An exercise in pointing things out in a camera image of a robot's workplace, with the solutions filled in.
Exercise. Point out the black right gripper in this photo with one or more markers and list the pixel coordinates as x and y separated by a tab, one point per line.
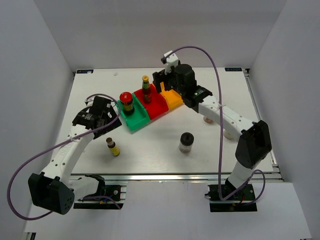
160	77

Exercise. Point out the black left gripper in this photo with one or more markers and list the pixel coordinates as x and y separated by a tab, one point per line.
115	124

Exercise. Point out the yellow cap sauce bottle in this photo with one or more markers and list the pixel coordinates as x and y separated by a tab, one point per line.
146	89

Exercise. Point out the small yellow label bottle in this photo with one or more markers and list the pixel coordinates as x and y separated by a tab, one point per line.
112	147

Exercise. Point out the red cap dark sauce jar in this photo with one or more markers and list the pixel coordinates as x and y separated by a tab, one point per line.
126	100

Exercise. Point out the black lid spice jar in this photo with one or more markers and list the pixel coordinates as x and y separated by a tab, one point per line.
186	142

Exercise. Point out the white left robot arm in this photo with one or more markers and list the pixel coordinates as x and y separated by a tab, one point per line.
52	189

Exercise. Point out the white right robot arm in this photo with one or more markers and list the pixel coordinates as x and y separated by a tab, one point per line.
253	138

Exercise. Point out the yellow plastic bin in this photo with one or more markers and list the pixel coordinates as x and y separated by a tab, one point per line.
172	98

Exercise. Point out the red plastic bin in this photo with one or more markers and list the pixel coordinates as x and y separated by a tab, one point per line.
158	105

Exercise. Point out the green plastic bin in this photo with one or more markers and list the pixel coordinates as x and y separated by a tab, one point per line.
138	119

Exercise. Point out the left blue corner label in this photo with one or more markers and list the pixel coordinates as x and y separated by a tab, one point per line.
84	71

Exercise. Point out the blue corner label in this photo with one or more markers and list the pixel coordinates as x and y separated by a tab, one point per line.
84	71
233	69

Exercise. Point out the right blue corner label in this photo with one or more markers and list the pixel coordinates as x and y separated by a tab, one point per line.
233	69

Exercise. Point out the black lid white powder jar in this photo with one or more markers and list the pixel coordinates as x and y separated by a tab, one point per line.
228	135

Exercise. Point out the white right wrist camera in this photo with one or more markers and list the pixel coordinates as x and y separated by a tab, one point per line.
169	60

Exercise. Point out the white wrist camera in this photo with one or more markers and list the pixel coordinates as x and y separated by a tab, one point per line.
169	60
89	102

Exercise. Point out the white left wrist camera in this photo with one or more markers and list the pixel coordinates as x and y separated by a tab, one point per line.
89	102

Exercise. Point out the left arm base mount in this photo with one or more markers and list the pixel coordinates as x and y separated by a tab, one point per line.
112	198

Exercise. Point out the aluminium front rail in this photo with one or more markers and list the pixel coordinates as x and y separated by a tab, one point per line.
160	177

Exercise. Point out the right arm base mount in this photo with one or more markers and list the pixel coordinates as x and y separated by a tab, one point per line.
238	203

